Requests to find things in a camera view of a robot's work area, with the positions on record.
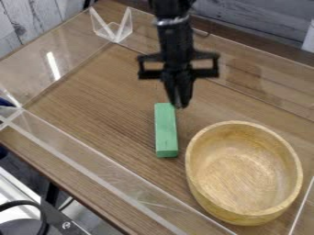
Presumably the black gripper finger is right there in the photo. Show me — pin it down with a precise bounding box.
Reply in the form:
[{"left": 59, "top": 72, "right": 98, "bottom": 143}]
[
  {"left": 180, "top": 71, "right": 196, "bottom": 108},
  {"left": 162, "top": 73, "right": 181, "bottom": 107}
]

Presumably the green rectangular block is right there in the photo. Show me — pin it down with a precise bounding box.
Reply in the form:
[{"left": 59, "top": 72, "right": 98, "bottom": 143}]
[{"left": 156, "top": 103, "right": 180, "bottom": 158}]

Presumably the light wooden bowl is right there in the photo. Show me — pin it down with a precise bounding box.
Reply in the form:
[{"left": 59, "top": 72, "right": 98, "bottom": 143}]
[{"left": 186, "top": 120, "right": 304, "bottom": 226}]

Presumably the black cable loop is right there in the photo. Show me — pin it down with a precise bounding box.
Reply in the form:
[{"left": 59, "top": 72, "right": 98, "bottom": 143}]
[{"left": 0, "top": 199, "right": 57, "bottom": 235}]

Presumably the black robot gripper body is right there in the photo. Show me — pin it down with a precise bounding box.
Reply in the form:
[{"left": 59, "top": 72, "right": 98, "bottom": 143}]
[{"left": 138, "top": 17, "right": 220, "bottom": 81}]

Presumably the black table leg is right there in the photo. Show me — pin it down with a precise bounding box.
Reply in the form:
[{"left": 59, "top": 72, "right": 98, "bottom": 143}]
[{"left": 46, "top": 183, "right": 61, "bottom": 207}]

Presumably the clear acrylic corner bracket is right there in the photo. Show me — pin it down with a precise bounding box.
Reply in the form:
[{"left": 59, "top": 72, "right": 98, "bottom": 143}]
[{"left": 89, "top": 7, "right": 133, "bottom": 43}]

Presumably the black metal clamp bracket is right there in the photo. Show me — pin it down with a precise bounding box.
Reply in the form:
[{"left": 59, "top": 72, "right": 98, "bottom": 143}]
[{"left": 41, "top": 201, "right": 91, "bottom": 235}]

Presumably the clear acrylic enclosure wall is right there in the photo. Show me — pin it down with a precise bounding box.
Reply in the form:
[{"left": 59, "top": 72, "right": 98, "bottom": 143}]
[{"left": 0, "top": 0, "right": 314, "bottom": 235}]

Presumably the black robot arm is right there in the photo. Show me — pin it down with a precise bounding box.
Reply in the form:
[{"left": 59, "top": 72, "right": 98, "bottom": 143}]
[{"left": 138, "top": 0, "right": 220, "bottom": 108}]

